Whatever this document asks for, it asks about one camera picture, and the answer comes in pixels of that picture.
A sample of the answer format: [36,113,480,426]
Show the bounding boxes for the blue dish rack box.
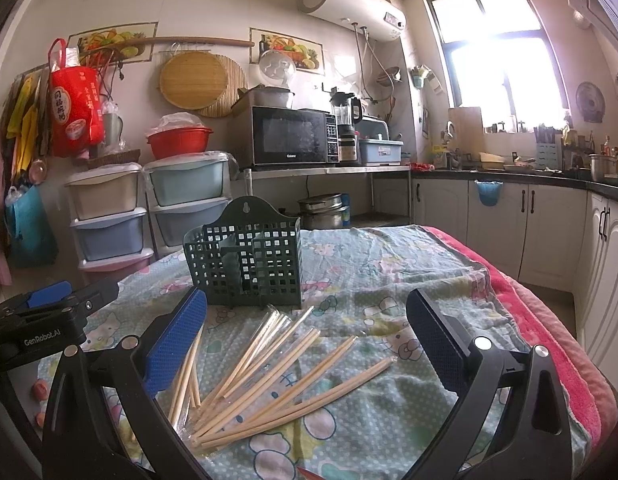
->
[359,139,403,166]

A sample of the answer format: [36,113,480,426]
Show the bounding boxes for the right pastel drawer tower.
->
[142,151,233,258]

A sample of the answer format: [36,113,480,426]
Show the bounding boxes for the white kitchen cabinets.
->
[412,172,618,393]

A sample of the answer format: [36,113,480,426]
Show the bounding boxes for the black blender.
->
[331,91,362,165]

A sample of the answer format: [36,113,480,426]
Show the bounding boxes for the black microwave oven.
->
[227,106,339,169]

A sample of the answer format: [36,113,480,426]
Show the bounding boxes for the wooden chopstick pair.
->
[251,336,359,422]
[194,358,397,450]
[191,328,320,441]
[196,306,315,415]
[169,327,204,429]

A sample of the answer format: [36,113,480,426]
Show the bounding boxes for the wooden cutting board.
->
[448,106,487,159]

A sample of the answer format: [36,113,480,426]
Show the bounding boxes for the hello kitty patterned tablecloth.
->
[36,224,590,480]

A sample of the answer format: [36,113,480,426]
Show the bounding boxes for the stainless steel pot stack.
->
[298,193,344,230]

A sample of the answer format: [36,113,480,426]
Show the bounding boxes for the round bamboo tray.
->
[159,51,229,110]

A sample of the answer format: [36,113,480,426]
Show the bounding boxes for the left pastel drawer tower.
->
[65,162,154,283]

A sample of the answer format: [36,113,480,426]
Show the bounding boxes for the kitchen window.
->
[427,0,568,132]

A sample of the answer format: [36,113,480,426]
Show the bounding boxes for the blue tote bag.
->
[4,185,59,269]

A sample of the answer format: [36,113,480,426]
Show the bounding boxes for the blue hanging bin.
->
[475,180,503,207]

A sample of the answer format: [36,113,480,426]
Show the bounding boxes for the white cylindrical water heater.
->
[297,0,405,42]

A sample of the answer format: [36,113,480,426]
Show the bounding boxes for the red plastic basin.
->
[146,126,213,159]

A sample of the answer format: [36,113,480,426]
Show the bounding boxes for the pastel drawer tower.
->
[142,151,233,258]
[65,162,154,283]

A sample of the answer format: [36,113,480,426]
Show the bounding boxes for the pink blanket under cloth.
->
[424,226,618,463]

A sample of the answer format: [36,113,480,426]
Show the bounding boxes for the dark green utensil basket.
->
[182,196,301,308]

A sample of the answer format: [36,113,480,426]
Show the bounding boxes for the red shopping bag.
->
[48,38,104,158]

